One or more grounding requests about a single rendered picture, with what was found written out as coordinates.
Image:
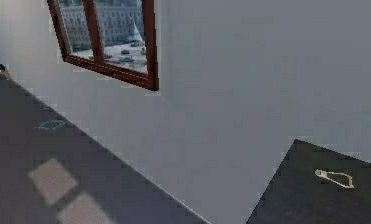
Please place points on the brown framed window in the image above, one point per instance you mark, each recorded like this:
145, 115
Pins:
149, 43

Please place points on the dark wooden table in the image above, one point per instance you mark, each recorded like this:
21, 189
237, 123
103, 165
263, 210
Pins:
303, 196

